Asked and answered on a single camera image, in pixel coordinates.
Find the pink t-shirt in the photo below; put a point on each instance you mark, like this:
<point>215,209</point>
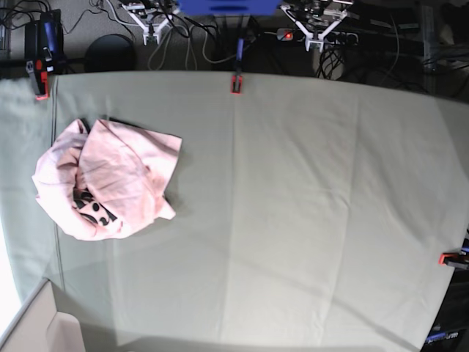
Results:
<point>107,181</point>

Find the red black clamp middle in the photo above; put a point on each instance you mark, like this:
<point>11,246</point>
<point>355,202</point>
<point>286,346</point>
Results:
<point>237,78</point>

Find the red black clamp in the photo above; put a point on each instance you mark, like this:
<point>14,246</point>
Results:
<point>458,259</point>
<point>38,51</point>
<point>237,78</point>

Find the black power strip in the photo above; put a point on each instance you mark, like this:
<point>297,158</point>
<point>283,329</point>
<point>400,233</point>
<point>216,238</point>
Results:
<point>333,38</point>

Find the black round stool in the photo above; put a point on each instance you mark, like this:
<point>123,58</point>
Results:
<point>110,53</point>

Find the blue plastic box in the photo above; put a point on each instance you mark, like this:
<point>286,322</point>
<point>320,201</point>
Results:
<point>229,7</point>

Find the red black clamp left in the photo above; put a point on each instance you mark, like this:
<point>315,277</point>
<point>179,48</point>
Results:
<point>38,51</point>

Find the red black clamp right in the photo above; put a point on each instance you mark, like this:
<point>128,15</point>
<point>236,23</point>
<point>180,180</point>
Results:
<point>458,259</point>

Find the white cardboard box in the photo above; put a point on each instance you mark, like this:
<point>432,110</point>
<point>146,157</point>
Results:
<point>40,326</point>

